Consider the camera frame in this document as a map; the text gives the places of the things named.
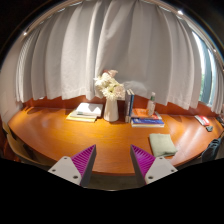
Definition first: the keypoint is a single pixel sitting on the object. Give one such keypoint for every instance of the red and white booklet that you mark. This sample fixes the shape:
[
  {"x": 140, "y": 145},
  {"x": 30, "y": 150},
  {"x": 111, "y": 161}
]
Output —
[{"x": 203, "y": 120}]

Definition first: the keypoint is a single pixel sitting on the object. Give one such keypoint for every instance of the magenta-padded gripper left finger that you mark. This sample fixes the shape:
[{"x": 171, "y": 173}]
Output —
[{"x": 68, "y": 170}]

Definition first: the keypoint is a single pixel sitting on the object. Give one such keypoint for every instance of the pale green flat book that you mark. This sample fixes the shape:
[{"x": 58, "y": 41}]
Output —
[{"x": 80, "y": 116}]

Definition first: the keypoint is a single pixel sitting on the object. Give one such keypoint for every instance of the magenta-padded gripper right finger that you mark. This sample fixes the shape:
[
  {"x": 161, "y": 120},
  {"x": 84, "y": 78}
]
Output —
[{"x": 158, "y": 170}]

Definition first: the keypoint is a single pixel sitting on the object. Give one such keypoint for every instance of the yellow flat book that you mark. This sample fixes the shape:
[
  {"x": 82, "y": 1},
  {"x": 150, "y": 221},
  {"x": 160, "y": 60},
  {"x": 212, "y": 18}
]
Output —
[{"x": 78, "y": 119}]

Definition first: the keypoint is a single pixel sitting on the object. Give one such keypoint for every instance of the clear plastic water bottle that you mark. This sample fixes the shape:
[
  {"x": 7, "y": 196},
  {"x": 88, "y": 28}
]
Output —
[{"x": 151, "y": 106}]

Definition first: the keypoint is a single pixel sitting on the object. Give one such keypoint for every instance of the white curtain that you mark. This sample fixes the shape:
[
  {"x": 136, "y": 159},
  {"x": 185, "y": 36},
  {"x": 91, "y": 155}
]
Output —
[{"x": 116, "y": 43}]

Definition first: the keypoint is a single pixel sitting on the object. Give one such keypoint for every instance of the white ceramic vase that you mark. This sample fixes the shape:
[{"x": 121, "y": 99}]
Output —
[{"x": 111, "y": 111}]

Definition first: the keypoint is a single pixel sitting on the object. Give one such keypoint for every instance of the window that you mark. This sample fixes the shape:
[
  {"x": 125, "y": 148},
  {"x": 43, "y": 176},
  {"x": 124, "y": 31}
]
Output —
[{"x": 205, "y": 73}]

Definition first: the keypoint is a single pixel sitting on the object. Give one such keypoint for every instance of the small dark object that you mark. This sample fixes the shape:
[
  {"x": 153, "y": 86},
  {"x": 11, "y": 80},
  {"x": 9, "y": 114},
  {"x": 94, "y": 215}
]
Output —
[{"x": 209, "y": 128}]

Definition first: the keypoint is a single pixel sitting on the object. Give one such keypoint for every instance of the olive chair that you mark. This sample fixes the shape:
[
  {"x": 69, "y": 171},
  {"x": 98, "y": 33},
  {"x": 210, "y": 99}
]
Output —
[{"x": 16, "y": 146}]

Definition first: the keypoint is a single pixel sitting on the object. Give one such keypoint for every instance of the white flat magazine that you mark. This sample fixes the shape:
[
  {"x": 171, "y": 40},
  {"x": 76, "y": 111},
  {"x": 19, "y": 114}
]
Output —
[{"x": 146, "y": 125}]

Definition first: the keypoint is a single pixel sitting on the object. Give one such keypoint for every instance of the thick white book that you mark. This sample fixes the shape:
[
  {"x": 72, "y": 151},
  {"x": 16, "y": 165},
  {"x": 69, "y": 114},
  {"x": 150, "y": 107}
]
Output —
[{"x": 89, "y": 109}]

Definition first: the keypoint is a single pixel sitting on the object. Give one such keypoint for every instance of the pale green towel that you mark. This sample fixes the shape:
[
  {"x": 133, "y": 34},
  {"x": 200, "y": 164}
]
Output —
[{"x": 162, "y": 145}]

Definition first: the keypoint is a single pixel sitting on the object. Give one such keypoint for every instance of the black bag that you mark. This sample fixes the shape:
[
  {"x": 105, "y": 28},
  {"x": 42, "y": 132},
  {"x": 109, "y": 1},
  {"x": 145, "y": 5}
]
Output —
[{"x": 211, "y": 151}]

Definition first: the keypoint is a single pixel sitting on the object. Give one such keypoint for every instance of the grey upright book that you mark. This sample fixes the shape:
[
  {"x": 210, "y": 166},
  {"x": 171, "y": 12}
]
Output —
[{"x": 127, "y": 106}]

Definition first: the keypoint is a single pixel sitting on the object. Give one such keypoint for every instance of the blue flat book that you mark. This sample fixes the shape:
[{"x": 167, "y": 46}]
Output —
[{"x": 146, "y": 121}]

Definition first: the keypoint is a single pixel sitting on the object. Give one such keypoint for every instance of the white and pink flower bouquet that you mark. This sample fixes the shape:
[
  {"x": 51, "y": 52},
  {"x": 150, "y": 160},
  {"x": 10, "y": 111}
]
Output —
[{"x": 110, "y": 88}]

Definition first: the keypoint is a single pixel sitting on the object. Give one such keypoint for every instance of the orange flat book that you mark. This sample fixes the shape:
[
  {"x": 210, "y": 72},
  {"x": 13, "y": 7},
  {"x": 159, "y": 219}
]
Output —
[{"x": 141, "y": 112}]

